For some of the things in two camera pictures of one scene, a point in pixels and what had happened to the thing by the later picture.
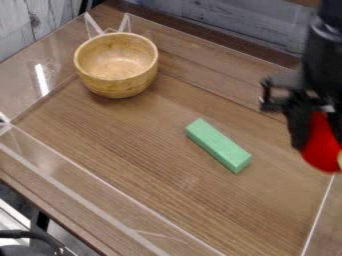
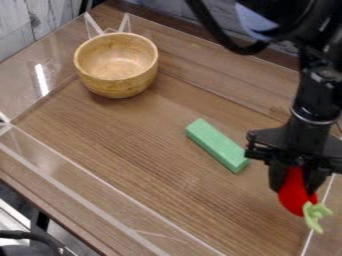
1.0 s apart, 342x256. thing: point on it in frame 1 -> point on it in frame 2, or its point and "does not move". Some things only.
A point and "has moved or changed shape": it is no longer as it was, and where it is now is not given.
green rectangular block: (208, 139) does not move
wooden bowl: (116, 64) does not move
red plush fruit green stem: (320, 149) has moved or changed shape
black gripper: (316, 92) -> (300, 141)
